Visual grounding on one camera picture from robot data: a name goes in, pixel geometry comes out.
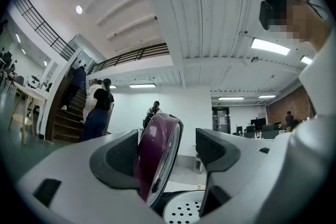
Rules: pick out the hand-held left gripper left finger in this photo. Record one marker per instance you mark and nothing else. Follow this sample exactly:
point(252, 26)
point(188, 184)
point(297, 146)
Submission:
point(78, 181)

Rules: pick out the black mezzanine railing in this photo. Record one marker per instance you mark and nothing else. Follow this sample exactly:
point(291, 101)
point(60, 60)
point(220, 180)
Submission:
point(131, 56)
point(42, 23)

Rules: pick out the wooden legged side table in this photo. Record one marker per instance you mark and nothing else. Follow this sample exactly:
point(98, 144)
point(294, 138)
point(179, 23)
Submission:
point(26, 112)

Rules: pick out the black computer monitor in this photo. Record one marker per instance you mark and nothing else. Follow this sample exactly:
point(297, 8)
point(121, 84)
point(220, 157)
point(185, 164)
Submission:
point(258, 121)

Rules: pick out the clear box of yellow food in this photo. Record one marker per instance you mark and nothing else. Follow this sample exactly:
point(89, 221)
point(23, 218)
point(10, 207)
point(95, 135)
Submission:
point(201, 187)

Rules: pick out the brown wooden staircase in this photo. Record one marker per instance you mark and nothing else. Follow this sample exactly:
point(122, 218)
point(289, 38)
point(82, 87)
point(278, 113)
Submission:
point(65, 123)

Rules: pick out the maroon rice cooker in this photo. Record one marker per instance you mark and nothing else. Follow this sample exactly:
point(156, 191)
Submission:
point(152, 144)

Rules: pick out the ceiling panel light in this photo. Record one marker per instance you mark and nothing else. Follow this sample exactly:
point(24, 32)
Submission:
point(270, 46)

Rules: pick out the person's head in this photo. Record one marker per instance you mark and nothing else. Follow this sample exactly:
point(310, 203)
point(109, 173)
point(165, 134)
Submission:
point(315, 34)

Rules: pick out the round ceiling light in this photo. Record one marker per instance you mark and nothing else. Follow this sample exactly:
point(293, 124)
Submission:
point(79, 9)

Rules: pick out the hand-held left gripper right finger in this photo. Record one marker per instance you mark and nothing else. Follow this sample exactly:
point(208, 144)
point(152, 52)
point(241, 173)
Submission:
point(244, 165)

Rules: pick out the black head camera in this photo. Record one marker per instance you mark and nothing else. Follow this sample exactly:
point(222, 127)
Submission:
point(265, 13)

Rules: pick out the white round appliance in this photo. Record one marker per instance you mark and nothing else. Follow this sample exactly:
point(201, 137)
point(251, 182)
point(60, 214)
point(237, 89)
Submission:
point(33, 81)

